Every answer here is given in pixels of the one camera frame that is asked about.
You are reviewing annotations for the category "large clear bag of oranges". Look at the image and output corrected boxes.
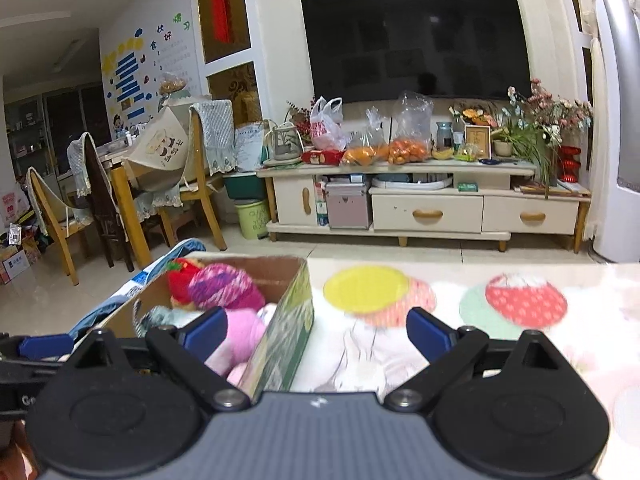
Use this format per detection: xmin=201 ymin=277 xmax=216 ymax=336
xmin=387 ymin=91 xmax=433 ymax=165

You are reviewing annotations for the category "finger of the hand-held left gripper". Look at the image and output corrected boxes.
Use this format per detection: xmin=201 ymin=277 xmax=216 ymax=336
xmin=0 ymin=332 xmax=76 ymax=376

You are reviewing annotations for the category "glass display cabinet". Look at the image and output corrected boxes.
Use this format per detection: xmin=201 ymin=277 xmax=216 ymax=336
xmin=5 ymin=82 xmax=108 ymax=181

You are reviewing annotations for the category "dark green storage box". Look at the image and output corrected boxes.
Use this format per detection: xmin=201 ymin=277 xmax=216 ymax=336
xmin=222 ymin=172 xmax=268 ymax=201

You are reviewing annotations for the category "small clear bag of oranges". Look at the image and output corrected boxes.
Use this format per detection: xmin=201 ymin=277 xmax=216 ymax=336
xmin=341 ymin=107 xmax=391 ymax=167

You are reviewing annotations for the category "cream TV cabinet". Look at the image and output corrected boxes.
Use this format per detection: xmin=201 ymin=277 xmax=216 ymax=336
xmin=256 ymin=157 xmax=592 ymax=253

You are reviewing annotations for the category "black television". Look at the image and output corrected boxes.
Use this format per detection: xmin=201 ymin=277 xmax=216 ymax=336
xmin=300 ymin=0 xmax=532 ymax=103

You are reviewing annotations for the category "wooden framed picture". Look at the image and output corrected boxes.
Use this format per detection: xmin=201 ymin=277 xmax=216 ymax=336
xmin=464 ymin=125 xmax=492 ymax=160

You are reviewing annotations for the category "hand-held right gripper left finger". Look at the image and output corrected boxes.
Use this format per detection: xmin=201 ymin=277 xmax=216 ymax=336
xmin=65 ymin=306 xmax=251 ymax=411

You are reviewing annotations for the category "red snack box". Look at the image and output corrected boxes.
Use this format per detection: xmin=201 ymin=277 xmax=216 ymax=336
xmin=301 ymin=149 xmax=346 ymax=165

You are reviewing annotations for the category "orange flower arrangement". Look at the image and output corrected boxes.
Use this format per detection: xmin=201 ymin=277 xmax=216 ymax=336
xmin=452 ymin=102 xmax=501 ymax=128

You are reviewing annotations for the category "wooden dining table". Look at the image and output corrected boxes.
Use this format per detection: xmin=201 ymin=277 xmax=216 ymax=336
xmin=57 ymin=137 xmax=211 ymax=268

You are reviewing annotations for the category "dark wooden chair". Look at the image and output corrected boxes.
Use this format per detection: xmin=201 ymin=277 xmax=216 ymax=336
xmin=67 ymin=132 xmax=136 ymax=273

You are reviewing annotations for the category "wooden chair with lace cover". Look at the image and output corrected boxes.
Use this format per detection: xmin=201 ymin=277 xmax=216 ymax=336
xmin=187 ymin=100 xmax=238 ymax=253

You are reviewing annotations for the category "red lantern ornament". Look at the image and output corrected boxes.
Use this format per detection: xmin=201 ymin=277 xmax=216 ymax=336
xmin=557 ymin=145 xmax=583 ymax=183

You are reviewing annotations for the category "green printed cardboard box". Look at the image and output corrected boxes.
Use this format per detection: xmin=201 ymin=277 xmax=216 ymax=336
xmin=102 ymin=255 xmax=316 ymax=406

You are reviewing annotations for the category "grey-blue knit sock ball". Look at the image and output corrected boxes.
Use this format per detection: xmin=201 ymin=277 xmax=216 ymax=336
xmin=145 ymin=305 xmax=201 ymax=338

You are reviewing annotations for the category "light wooden chair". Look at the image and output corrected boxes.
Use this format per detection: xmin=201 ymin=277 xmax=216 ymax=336
xmin=25 ymin=166 xmax=83 ymax=287

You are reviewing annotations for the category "wall poster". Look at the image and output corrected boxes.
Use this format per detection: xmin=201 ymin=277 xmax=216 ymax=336
xmin=100 ymin=7 xmax=196 ymax=123

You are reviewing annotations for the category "white tower air conditioner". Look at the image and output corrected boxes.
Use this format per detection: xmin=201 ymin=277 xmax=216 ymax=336
xmin=582 ymin=0 xmax=640 ymax=263

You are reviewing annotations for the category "brown teddy bear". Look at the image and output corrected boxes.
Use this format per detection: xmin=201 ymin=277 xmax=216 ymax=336
xmin=167 ymin=258 xmax=206 ymax=308

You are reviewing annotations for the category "pink artificial flower bouquet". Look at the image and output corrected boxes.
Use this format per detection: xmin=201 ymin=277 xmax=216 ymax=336
xmin=507 ymin=78 xmax=594 ymax=146

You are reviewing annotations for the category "potted spider plant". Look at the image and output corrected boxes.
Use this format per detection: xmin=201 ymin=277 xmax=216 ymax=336
xmin=492 ymin=115 xmax=556 ymax=196

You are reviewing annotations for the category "pastel rabbit print tablecloth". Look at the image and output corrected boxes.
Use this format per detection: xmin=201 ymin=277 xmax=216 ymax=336
xmin=290 ymin=259 xmax=640 ymax=480

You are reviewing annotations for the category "white round appliance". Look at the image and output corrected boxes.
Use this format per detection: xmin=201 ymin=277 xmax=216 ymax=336
xmin=369 ymin=172 xmax=455 ymax=191

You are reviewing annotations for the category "magenta sock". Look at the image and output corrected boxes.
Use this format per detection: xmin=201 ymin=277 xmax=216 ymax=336
xmin=187 ymin=263 xmax=266 ymax=311

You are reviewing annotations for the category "white plastic bag red print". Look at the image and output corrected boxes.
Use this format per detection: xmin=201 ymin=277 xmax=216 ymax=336
xmin=309 ymin=96 xmax=346 ymax=151

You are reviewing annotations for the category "pink plush toy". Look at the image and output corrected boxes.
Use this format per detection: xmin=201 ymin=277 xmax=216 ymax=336
xmin=205 ymin=307 xmax=268 ymax=376

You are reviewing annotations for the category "silver storage case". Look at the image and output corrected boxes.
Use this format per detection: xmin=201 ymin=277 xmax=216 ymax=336
xmin=325 ymin=180 xmax=373 ymax=231

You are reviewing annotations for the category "blue patterned cloth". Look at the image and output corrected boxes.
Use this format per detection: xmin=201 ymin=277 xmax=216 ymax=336
xmin=67 ymin=239 xmax=207 ymax=343

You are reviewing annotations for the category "light green trash bin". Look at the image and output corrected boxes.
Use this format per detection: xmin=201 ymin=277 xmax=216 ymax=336
xmin=234 ymin=199 xmax=271 ymax=241

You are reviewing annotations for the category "cream printed tote bag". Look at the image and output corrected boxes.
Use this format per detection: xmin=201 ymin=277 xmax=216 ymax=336
xmin=121 ymin=106 xmax=193 ymax=193

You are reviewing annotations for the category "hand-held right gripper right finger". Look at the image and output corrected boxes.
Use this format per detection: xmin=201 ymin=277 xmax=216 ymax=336
xmin=384 ymin=306 xmax=571 ymax=413

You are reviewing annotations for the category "red knot wall hanging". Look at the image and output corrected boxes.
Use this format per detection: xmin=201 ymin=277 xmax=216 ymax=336
xmin=188 ymin=0 xmax=236 ymax=46

